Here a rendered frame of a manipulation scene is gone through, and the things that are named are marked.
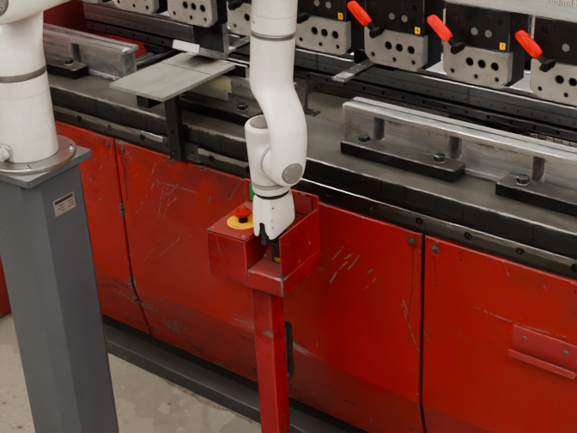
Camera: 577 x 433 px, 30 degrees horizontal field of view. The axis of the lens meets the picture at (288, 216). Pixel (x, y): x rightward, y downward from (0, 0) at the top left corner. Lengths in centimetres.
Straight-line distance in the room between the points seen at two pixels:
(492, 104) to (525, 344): 60
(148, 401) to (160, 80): 101
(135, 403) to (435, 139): 128
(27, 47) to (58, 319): 59
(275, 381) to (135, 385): 77
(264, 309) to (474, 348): 48
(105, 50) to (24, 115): 85
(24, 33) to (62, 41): 96
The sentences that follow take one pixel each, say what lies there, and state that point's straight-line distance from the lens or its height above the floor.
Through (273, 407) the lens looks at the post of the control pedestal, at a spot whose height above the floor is 29.
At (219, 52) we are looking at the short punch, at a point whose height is 101.
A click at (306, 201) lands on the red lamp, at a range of 240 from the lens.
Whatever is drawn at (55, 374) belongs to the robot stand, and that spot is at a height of 51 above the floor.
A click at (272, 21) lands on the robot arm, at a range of 211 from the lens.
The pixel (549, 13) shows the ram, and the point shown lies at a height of 127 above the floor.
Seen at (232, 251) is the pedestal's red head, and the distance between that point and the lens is 238.
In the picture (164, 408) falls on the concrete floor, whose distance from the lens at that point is 316.
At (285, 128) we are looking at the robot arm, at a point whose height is 108.
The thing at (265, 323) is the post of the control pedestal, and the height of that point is 53.
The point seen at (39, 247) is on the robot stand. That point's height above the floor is 83.
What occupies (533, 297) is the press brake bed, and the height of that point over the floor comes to 70.
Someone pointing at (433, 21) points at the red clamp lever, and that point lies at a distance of 226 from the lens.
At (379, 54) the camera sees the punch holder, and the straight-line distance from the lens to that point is 240.
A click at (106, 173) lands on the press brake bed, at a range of 302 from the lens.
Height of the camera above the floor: 191
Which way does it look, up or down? 28 degrees down
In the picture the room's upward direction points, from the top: 3 degrees counter-clockwise
